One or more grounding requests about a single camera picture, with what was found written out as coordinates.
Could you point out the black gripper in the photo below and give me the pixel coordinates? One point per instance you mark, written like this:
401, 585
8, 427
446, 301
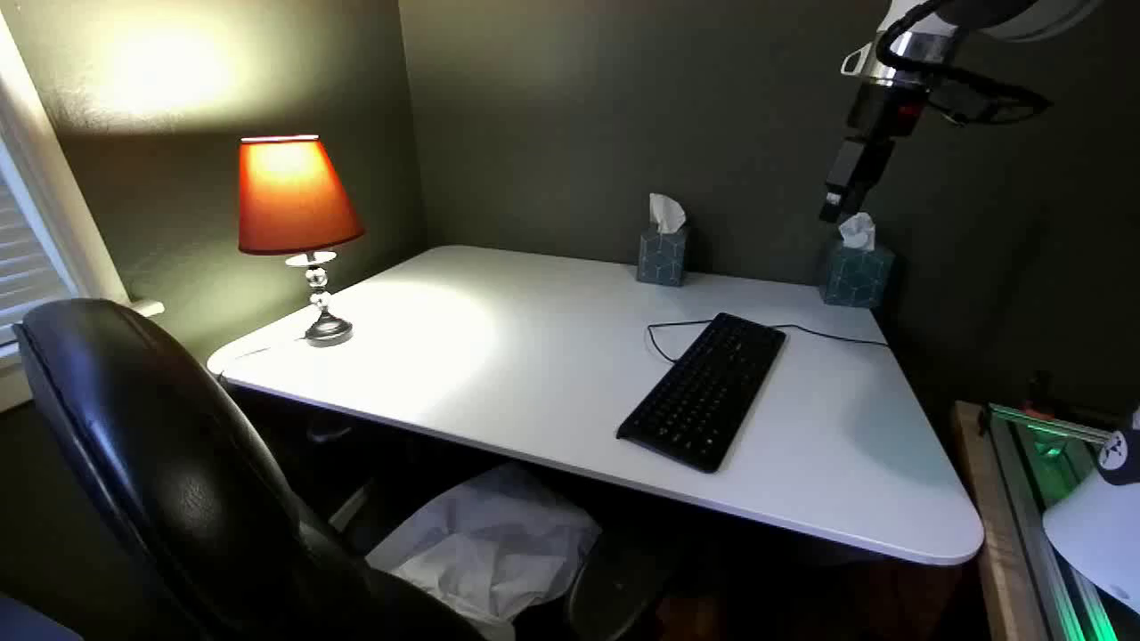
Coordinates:
884, 121

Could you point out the black computer keyboard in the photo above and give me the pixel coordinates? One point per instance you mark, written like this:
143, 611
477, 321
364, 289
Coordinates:
707, 395

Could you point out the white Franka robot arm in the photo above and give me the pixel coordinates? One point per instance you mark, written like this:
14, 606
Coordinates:
1020, 11

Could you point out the teal tissue box crumpled tissue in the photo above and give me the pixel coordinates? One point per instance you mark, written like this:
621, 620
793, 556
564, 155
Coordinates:
857, 278

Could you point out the teal tissue box tall tissue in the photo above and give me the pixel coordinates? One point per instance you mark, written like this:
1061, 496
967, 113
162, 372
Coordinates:
659, 259

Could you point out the wooden board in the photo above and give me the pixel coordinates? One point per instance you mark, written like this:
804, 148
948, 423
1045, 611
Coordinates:
979, 522

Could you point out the black cap white logo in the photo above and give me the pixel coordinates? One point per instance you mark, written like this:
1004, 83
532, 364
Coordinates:
1119, 452

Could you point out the white dome shaped object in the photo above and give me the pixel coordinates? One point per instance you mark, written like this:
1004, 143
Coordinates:
1099, 537

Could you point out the white plastic bag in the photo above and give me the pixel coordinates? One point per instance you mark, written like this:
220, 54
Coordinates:
485, 545

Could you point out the table lamp orange shade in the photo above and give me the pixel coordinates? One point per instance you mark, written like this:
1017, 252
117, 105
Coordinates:
289, 198

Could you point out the black leather office chair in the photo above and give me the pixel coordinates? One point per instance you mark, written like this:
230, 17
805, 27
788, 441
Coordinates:
179, 474

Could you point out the window with white blinds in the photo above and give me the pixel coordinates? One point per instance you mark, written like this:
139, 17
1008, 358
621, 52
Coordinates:
22, 262

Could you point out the metal frame with green light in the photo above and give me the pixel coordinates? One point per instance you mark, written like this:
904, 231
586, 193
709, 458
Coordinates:
1035, 474

